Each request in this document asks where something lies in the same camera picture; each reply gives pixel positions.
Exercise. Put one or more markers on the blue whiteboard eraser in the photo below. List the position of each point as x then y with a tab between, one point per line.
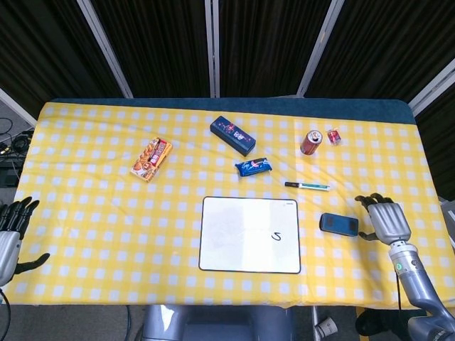
338	224

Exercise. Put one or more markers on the white marker with black cap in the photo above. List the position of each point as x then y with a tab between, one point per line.
309	185

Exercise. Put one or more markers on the dark blue rectangular box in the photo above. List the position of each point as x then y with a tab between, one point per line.
232	135

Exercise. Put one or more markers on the grey robot torso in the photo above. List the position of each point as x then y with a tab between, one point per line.
213	323

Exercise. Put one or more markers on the blue cookie packet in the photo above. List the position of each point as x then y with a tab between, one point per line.
252	167

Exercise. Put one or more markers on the blue padded table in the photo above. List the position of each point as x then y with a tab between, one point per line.
355	106

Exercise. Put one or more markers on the red soda can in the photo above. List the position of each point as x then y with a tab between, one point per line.
311	145

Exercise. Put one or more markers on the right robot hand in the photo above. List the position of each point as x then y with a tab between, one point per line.
389	222

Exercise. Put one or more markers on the yellow white checked tablecloth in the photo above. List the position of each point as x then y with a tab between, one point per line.
106	213

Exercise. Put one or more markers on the yellow orange snack box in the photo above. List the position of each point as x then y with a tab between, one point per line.
151	160

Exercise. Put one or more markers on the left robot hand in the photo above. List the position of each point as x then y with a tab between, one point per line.
9	245

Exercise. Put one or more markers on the small whiteboard with black rim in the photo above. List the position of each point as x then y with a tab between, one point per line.
231	241

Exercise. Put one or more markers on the white partition frame post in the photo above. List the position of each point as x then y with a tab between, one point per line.
107	53
316	53
212	53
17	108
432	90

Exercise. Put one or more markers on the small red snack packet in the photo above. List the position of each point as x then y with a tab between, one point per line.
334	136

